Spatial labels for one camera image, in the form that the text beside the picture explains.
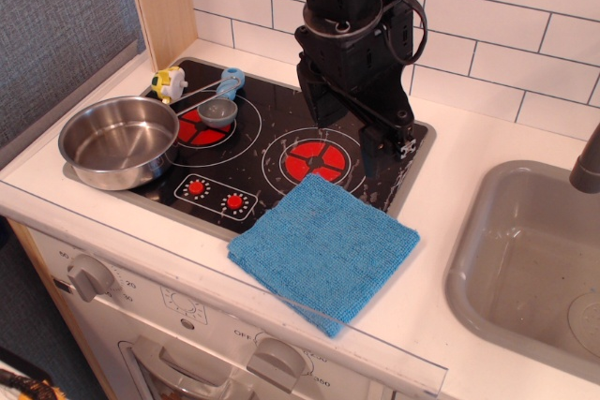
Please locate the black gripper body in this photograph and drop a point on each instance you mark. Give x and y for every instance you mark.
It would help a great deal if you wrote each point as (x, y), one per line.
(365, 77)

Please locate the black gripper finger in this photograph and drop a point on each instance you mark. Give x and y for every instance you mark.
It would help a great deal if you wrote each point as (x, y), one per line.
(324, 106)
(380, 151)

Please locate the silver steel pot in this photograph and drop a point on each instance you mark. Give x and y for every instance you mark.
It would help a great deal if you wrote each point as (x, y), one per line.
(127, 141)

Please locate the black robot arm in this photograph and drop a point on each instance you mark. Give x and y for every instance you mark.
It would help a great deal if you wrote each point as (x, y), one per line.
(351, 19)

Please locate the black toy stove top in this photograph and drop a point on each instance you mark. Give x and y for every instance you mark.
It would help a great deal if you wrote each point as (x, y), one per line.
(224, 179)

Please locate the blue folded cloth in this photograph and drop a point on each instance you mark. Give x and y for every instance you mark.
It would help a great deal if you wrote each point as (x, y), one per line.
(325, 251)

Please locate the grey and blue ladle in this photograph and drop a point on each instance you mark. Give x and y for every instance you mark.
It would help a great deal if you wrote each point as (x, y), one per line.
(220, 109)

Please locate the yellow white toy fish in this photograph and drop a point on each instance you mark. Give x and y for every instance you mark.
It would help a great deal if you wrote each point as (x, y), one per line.
(169, 84)

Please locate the grey sink basin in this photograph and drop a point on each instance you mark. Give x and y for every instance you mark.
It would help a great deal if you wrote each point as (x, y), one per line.
(525, 270)

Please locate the grey faucet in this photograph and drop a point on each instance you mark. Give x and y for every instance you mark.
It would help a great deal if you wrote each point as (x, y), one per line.
(585, 173)

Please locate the grey oven knob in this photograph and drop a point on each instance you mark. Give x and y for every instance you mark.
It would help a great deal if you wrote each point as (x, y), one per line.
(277, 363)

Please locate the grey timer knob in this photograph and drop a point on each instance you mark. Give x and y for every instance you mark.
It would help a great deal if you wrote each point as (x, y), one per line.
(89, 277)

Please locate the wooden post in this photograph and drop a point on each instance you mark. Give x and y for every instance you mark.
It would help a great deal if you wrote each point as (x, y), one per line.
(168, 28)

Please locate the oven door handle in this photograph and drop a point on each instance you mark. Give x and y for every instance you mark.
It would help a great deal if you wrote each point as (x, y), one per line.
(177, 370)

